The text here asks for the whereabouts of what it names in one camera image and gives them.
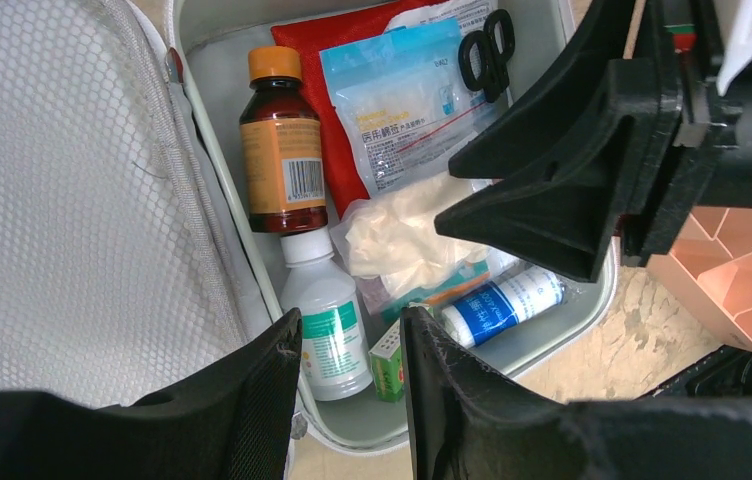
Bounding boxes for red fabric pouch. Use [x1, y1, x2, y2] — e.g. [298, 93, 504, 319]
[270, 0, 450, 220]

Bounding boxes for white blue mask packet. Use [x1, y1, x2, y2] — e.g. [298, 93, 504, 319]
[384, 0, 499, 35]

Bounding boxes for white bottle blue label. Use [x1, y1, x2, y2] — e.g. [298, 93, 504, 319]
[440, 266, 566, 348]

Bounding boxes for peach plastic desk organizer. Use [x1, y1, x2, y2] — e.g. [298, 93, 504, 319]
[647, 207, 752, 352]

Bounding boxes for small green box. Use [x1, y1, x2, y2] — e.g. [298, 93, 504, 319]
[369, 320, 405, 403]

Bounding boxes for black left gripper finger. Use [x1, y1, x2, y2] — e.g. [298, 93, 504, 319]
[400, 307, 752, 479]
[449, 1, 635, 179]
[0, 309, 302, 479]
[434, 58, 679, 282]

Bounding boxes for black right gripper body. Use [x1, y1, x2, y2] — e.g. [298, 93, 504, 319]
[619, 1, 752, 267]

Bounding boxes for brown bottle orange cap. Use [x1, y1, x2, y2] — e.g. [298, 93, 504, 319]
[239, 46, 328, 234]

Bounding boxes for blue clear wipes packet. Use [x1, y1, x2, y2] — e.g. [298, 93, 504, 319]
[319, 18, 505, 197]

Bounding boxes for clear white cap bottle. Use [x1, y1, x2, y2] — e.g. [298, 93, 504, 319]
[280, 227, 373, 402]

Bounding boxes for white sponge pad stack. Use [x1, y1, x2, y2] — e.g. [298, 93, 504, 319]
[330, 173, 519, 318]

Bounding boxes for black handled scissors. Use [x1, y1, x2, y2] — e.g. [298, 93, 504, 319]
[458, 9, 516, 103]

